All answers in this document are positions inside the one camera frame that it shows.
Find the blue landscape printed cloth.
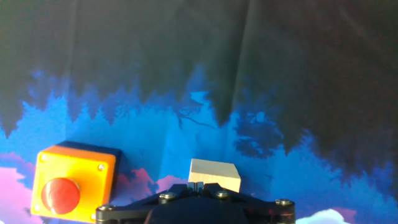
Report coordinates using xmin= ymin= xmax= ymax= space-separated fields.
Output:
xmin=0 ymin=0 xmax=398 ymax=224

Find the small wooden block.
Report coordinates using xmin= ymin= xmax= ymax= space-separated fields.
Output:
xmin=187 ymin=158 xmax=242 ymax=194

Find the orange box with red button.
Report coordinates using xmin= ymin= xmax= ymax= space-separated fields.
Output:
xmin=30 ymin=140 xmax=123 ymax=224

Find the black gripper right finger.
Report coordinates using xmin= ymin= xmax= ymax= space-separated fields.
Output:
xmin=196 ymin=182 xmax=297 ymax=224

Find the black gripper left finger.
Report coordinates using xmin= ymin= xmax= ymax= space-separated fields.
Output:
xmin=95 ymin=182 xmax=197 ymax=224

